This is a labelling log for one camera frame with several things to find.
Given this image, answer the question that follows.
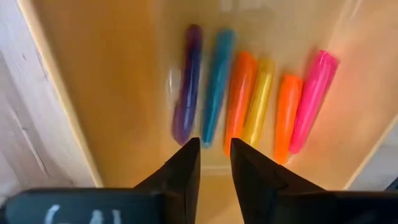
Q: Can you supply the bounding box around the orange translucent highlighter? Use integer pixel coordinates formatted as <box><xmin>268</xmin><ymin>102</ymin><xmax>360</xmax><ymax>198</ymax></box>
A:
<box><xmin>223</xmin><ymin>51</ymin><xmax>259</xmax><ymax>158</ymax></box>
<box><xmin>273</xmin><ymin>74</ymin><xmax>304</xmax><ymax>165</ymax></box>

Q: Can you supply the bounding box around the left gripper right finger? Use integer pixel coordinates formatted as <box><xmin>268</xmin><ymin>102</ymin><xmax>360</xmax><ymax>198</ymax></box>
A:
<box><xmin>230</xmin><ymin>138</ymin><xmax>398</xmax><ymax>224</ymax></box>

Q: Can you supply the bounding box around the pink translucent highlighter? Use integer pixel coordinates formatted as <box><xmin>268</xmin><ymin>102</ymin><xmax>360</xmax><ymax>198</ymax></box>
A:
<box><xmin>288</xmin><ymin>49</ymin><xmax>340</xmax><ymax>156</ymax></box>

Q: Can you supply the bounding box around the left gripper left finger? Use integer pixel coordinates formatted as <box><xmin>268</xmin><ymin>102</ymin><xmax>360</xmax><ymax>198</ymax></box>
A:
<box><xmin>6</xmin><ymin>138</ymin><xmax>201</xmax><ymax>224</ymax></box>

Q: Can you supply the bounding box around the purple translucent highlighter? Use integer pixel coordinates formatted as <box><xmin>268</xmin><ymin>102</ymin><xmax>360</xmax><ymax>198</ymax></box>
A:
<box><xmin>171</xmin><ymin>24</ymin><xmax>205</xmax><ymax>146</ymax></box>

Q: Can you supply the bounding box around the teal translucent highlighter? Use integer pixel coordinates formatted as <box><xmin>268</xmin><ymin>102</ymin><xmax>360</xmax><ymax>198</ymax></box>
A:
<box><xmin>200</xmin><ymin>27</ymin><xmax>236</xmax><ymax>149</ymax></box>

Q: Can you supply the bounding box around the yellow translucent highlighter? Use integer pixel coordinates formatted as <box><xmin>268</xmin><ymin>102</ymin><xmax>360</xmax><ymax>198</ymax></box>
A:
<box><xmin>241</xmin><ymin>58</ymin><xmax>276</xmax><ymax>149</ymax></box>

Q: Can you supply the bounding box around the yellow plastic basket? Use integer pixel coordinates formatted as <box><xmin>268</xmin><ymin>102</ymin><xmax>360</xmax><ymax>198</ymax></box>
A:
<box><xmin>17</xmin><ymin>0</ymin><xmax>398</xmax><ymax>224</ymax></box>

